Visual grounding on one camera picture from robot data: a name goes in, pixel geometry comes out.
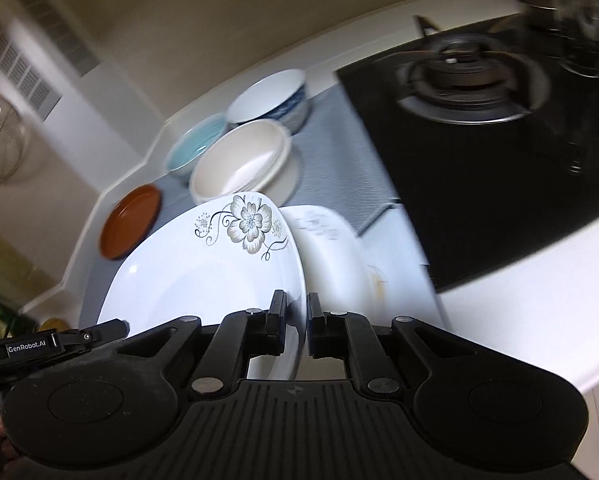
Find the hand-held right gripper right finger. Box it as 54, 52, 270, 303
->
306, 293, 461, 395

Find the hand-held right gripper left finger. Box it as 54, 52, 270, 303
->
124, 289, 289, 395

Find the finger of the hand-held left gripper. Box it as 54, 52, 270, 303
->
60, 318, 130, 357

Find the white floral square plate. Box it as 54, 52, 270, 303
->
96, 192, 307, 381

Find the brown round plate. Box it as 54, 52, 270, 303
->
98, 184, 164, 261

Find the cream bowl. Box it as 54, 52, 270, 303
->
188, 120, 300, 206

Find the light blue bowl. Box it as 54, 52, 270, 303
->
164, 112, 229, 178

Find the blue and white patterned bowl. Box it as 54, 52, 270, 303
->
226, 68, 309, 136

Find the grey mat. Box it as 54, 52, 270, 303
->
77, 82, 405, 326

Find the black gas stove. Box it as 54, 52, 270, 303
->
335, 10, 599, 295

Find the white vent grille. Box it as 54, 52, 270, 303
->
0, 2, 63, 121
4, 0, 100, 78

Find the dark pot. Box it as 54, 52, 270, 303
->
515, 0, 599, 78

